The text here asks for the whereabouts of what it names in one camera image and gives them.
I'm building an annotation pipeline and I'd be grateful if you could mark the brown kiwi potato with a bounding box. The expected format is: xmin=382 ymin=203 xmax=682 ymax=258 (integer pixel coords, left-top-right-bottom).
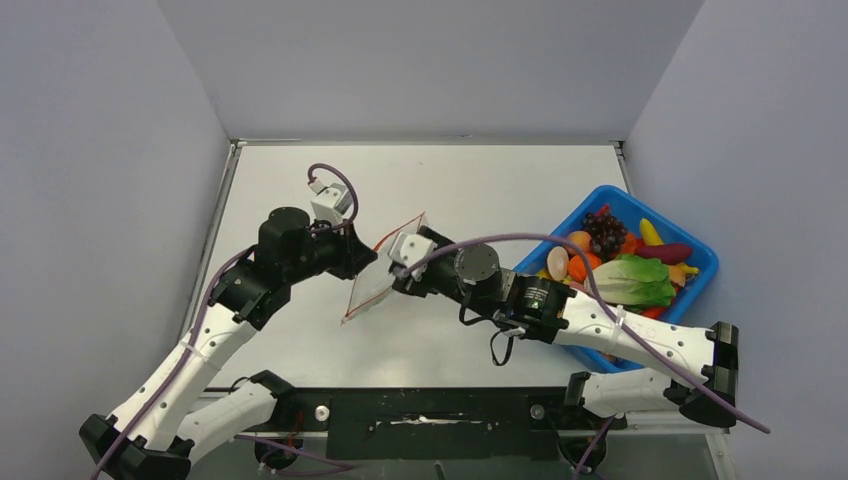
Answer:
xmin=546 ymin=246 xmax=570 ymax=282

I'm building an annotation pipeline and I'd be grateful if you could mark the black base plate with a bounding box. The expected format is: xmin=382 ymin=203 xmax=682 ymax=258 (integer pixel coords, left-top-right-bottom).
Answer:
xmin=257 ymin=386 xmax=602 ymax=461

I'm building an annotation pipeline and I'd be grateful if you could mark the green lettuce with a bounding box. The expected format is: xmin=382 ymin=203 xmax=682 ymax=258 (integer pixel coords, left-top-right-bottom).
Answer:
xmin=584 ymin=254 xmax=676 ymax=307

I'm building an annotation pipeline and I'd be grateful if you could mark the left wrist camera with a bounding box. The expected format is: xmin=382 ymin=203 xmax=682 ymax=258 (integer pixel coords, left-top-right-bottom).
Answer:
xmin=309 ymin=180 xmax=353 ymax=226

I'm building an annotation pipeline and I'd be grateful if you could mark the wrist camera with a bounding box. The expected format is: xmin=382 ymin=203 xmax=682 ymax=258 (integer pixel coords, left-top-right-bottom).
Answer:
xmin=309 ymin=180 xmax=353 ymax=226
xmin=388 ymin=232 xmax=437 ymax=280

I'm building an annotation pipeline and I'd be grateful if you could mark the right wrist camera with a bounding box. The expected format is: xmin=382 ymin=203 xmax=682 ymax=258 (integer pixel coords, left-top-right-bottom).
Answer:
xmin=388 ymin=232 xmax=437 ymax=280

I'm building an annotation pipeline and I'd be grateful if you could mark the purple grapes bunch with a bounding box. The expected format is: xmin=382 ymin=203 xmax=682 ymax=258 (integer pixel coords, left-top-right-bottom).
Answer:
xmin=581 ymin=213 xmax=629 ymax=260

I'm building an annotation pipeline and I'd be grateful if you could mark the orange tangerine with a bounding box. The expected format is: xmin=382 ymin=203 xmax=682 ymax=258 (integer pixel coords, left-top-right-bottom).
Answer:
xmin=567 ymin=252 xmax=603 ymax=283

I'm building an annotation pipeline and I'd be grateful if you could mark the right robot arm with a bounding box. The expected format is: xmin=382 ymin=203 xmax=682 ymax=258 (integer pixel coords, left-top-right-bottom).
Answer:
xmin=389 ymin=227 xmax=742 ymax=428

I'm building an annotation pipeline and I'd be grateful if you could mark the purple sweet potato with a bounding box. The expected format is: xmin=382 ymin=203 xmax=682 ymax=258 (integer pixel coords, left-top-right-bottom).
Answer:
xmin=634 ymin=243 xmax=694 ymax=265

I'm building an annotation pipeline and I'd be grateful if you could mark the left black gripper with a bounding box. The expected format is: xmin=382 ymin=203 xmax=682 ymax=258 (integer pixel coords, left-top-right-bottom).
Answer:
xmin=285 ymin=214 xmax=377 ymax=285

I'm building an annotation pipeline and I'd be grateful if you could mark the yellow banana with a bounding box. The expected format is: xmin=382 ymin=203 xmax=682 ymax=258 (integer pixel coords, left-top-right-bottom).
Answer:
xmin=639 ymin=218 xmax=665 ymax=246

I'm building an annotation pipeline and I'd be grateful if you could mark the peach apricot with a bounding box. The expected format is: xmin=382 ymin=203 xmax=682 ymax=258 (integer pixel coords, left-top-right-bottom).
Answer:
xmin=566 ymin=230 xmax=592 ymax=255

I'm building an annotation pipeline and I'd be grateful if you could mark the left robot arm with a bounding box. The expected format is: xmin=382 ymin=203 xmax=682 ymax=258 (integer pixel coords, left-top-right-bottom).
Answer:
xmin=79 ymin=207 xmax=378 ymax=479

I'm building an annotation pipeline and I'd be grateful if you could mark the clear zip bag orange zipper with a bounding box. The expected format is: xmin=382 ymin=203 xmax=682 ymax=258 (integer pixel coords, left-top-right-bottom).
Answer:
xmin=340 ymin=212 xmax=428 ymax=325

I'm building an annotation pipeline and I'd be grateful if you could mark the blue plastic bin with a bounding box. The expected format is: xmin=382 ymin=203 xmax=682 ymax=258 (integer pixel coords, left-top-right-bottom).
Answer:
xmin=513 ymin=185 xmax=719 ymax=373

